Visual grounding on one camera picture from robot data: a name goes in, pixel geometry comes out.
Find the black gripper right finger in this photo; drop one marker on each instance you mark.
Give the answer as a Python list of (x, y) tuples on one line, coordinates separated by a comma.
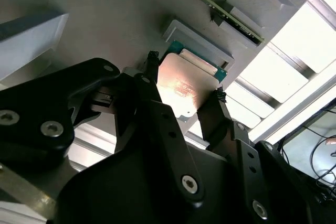
[(246, 161)]

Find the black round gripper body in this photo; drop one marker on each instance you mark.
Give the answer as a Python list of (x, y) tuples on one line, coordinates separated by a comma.
[(131, 195)]

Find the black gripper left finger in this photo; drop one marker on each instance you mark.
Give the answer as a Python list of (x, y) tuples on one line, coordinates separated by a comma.
[(47, 108)]

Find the silver-topped green CPU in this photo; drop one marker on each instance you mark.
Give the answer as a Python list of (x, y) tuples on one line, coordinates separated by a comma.
[(181, 82)]

